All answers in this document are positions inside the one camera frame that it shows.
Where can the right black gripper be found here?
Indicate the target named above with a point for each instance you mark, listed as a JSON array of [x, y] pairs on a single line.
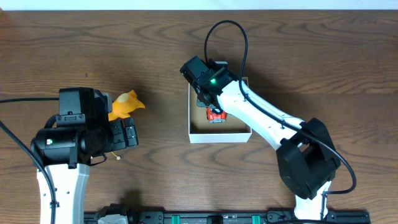
[[201, 98]]

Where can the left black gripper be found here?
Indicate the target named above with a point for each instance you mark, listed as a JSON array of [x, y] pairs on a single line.
[[123, 134]]

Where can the red toy fire truck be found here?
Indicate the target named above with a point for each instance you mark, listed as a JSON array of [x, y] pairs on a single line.
[[215, 115]]

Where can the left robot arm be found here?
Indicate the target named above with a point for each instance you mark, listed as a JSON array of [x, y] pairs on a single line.
[[66, 153]]

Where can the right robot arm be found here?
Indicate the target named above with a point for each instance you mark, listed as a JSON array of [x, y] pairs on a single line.
[[246, 120]]

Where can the cream pellet drum toy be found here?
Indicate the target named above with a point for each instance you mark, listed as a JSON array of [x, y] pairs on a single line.
[[115, 155]]

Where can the orange rubber animal toy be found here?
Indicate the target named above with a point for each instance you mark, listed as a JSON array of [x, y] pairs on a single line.
[[125, 104]]

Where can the white cardboard box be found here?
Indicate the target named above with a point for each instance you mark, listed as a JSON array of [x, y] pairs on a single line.
[[200, 130]]

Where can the black mounting rail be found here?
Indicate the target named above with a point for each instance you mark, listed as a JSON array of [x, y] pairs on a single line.
[[116, 213]]

